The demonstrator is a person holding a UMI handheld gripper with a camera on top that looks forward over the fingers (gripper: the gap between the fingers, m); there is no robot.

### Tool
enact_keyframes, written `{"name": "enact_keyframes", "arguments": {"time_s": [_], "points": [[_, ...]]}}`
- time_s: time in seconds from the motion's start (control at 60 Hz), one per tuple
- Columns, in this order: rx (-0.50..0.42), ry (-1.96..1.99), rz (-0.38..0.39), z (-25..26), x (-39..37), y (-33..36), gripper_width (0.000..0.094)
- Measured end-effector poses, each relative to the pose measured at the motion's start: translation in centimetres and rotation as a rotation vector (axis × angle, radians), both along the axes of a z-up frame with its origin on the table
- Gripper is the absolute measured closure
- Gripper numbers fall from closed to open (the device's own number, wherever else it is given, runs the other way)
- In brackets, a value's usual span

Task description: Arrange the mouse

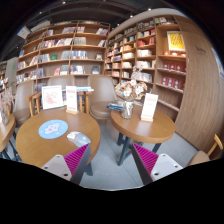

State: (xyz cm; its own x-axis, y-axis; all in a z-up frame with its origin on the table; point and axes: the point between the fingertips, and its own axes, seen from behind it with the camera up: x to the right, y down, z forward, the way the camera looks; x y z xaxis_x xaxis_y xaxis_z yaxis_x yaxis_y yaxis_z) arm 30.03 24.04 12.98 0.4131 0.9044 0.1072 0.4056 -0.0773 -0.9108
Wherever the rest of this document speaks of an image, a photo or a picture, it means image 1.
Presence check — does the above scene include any grey patterned computer mouse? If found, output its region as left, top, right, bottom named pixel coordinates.
left=67, top=131, right=91, bottom=147

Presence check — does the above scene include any round wooden table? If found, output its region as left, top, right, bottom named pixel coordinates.
left=111, top=105, right=175, bottom=165
left=16, top=109, right=101, bottom=168

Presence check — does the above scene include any stack of books on table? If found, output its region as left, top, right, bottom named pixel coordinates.
left=106, top=103, right=123, bottom=112

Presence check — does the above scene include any white sign card right table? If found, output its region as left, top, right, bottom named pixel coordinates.
left=141, top=93, right=158, bottom=122

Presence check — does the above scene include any wooden table at left edge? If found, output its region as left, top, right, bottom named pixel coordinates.
left=0, top=114, right=16, bottom=160

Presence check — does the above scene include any beige upholstered chair centre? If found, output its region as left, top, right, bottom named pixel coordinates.
left=88, top=75, right=117, bottom=120

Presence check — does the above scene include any wooden chair at right edge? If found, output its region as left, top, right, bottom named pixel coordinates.
left=187, top=133, right=224, bottom=166

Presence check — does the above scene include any tall white menu card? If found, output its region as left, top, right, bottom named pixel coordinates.
left=66, top=86, right=78, bottom=114

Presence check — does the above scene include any white picture sign card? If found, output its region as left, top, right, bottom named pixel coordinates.
left=42, top=85, right=63, bottom=109

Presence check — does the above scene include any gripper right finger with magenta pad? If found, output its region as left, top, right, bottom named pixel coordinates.
left=132, top=144, right=182, bottom=185

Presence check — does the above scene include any round blue mouse pad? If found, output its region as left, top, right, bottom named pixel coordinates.
left=38, top=120, right=68, bottom=139

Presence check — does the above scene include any glass vase with dried flowers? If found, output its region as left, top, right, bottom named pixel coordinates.
left=115, top=66, right=147, bottom=119

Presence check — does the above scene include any large wooden bookshelf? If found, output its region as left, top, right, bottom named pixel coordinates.
left=105, top=15, right=186, bottom=121
left=16, top=20, right=110, bottom=85

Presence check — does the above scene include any wooden chair behind left table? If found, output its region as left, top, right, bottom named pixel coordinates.
left=25, top=92, right=42, bottom=116

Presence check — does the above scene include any round wooden table right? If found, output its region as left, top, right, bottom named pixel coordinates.
left=111, top=105, right=175, bottom=165

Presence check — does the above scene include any large wooden bookshelf right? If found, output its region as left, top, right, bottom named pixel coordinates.
left=105, top=15, right=186, bottom=121

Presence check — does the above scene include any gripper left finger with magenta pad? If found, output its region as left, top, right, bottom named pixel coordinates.
left=42, top=144, right=91, bottom=185

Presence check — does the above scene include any large wooden bookshelf left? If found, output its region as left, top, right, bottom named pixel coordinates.
left=16, top=20, right=110, bottom=85

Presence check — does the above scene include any yellow poster on shelf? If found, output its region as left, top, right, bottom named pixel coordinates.
left=167, top=31, right=185, bottom=51

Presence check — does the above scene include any beige upholstered chair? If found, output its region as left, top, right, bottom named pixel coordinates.
left=13, top=81, right=34, bottom=126
left=88, top=75, right=117, bottom=120

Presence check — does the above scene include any beige upholstered chair left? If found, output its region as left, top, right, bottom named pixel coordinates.
left=13, top=81, right=34, bottom=126

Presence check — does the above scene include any round wooden table left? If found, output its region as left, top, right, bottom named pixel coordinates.
left=16, top=109, right=101, bottom=168

